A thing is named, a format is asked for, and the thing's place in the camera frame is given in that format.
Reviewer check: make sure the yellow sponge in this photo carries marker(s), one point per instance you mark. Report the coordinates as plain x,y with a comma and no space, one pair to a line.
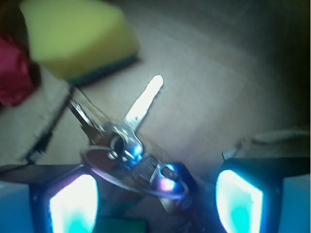
78,40

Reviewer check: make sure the silver key bunch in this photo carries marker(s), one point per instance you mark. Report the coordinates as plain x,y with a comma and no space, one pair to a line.
116,154

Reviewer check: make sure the green rectangular block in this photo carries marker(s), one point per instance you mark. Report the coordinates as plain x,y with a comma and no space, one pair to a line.
119,225

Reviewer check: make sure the red crumpled paper ball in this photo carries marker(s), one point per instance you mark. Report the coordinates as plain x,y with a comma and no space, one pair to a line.
18,80

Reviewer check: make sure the brown paper bag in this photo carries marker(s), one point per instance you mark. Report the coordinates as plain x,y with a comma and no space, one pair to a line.
232,69

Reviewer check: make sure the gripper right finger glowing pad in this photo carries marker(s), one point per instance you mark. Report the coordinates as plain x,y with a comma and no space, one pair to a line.
264,195

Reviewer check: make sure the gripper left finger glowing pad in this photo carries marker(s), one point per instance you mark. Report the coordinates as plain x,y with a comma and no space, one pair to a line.
47,199

